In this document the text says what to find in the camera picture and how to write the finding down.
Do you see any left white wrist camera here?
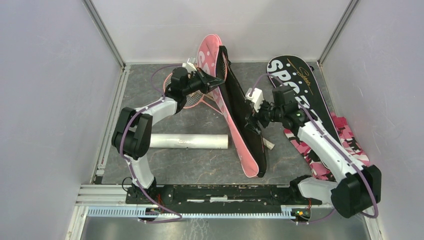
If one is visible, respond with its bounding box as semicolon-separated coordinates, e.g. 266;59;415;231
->
181;57;198;73

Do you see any black SPORT racket bag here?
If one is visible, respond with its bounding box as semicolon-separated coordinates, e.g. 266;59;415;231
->
265;54;341;143

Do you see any white shuttlecock tube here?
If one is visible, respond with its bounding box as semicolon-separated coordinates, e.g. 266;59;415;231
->
150;133;229;149

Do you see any white racket handle left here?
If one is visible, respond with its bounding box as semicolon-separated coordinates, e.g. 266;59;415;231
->
262;138;275;150

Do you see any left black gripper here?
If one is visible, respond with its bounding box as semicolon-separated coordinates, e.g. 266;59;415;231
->
182;67;225;96

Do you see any white toothed cable duct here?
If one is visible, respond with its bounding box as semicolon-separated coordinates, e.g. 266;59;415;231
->
86;206;306;220

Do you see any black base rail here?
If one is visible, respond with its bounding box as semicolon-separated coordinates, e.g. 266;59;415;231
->
125;184;322;215

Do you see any pink SPORT racket bag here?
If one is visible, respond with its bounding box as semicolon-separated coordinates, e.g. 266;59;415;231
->
197;34;267;178

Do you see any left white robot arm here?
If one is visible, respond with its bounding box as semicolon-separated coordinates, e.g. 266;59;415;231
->
111;66;225;204

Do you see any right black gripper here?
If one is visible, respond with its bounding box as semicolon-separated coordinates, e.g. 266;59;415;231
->
244;97;284;135

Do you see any pink frame badminton racket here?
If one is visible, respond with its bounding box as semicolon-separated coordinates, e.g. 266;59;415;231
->
216;53;230;81

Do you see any pink camouflage cloth bag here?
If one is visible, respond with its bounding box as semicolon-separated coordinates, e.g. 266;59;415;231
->
283;112;371;182

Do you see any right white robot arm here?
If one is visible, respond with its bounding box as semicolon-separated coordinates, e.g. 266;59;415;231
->
245;85;382;219

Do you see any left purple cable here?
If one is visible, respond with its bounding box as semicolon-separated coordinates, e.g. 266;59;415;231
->
119;64;184;224

